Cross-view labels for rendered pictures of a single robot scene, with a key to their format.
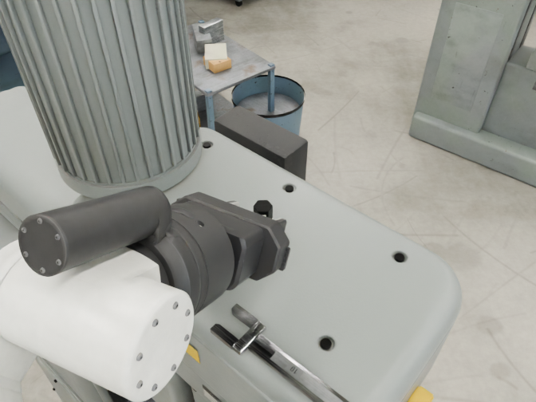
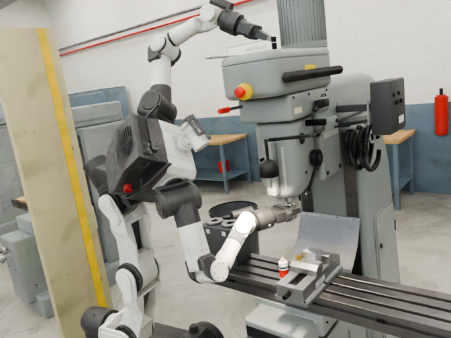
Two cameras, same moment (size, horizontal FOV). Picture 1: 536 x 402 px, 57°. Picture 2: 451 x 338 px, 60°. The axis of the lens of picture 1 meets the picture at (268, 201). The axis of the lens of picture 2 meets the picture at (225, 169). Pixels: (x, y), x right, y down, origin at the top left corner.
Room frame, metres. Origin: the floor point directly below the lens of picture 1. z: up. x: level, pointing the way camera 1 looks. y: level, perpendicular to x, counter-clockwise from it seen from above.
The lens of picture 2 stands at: (0.11, -1.60, 1.80)
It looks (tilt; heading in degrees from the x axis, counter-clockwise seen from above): 12 degrees down; 89
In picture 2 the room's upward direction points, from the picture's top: 8 degrees counter-clockwise
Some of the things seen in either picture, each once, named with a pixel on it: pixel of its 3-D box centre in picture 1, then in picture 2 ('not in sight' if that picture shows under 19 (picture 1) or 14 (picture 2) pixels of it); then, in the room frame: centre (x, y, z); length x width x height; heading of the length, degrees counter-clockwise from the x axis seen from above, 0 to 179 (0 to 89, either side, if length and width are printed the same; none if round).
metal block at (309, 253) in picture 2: not in sight; (311, 256); (0.44, -0.05, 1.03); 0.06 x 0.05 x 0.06; 139
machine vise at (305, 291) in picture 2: not in sight; (309, 271); (0.42, -0.07, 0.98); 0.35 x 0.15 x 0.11; 49
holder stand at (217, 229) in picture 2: not in sight; (225, 240); (0.08, 0.28, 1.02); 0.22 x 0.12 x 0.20; 140
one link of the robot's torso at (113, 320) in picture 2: not in sight; (127, 329); (-0.46, 0.16, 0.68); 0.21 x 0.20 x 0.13; 149
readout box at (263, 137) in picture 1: (262, 166); (389, 105); (0.83, 0.01, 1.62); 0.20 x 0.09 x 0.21; 49
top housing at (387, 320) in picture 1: (255, 274); (278, 72); (0.39, 0.02, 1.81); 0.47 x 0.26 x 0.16; 49
